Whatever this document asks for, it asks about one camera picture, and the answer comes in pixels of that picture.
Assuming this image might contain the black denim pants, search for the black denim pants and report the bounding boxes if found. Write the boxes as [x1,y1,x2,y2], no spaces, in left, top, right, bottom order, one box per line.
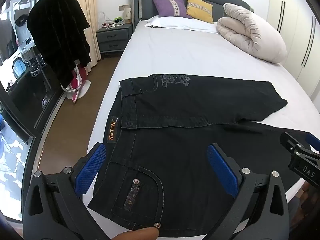
[88,74,317,237]

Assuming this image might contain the person's right hand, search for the person's right hand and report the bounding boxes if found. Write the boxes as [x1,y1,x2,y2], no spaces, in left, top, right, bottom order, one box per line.
[300,182,319,214]

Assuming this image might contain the person's left hand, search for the person's left hand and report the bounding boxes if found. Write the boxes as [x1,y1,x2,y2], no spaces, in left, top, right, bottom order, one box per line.
[112,228,159,240]

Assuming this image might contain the black framed glass door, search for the black framed glass door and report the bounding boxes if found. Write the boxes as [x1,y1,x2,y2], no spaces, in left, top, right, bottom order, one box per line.
[1,0,62,144]

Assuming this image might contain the rolled beige duvet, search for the rolled beige duvet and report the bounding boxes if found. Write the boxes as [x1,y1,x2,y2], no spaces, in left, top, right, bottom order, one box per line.
[216,3,287,63]

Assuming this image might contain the cream wardrobe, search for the cream wardrobe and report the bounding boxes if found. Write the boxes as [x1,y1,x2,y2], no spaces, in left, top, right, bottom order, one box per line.
[267,0,319,100]

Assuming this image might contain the dark grey nightstand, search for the dark grey nightstand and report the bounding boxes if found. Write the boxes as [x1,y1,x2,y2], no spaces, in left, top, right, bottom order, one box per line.
[95,23,133,59]

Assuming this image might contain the white bed mattress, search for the white bed mattress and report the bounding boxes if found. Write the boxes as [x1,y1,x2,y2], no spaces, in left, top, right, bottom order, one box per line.
[89,21,319,146]

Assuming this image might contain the white flat pillow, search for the white flat pillow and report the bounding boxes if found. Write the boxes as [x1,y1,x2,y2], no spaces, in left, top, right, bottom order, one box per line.
[144,16,219,34]

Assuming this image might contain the black hanging garment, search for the black hanging garment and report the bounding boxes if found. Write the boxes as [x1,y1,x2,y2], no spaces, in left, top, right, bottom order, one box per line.
[27,0,91,88]

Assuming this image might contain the yellow pillow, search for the yellow pillow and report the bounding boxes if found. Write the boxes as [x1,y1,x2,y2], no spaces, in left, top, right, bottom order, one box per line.
[187,0,214,23]

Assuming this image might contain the purple pillow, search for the purple pillow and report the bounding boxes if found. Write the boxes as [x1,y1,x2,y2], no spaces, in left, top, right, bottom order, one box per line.
[152,0,191,18]

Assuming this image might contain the beige curtain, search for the beige curtain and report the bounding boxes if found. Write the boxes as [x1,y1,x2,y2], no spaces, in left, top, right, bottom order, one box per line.
[77,0,101,74]

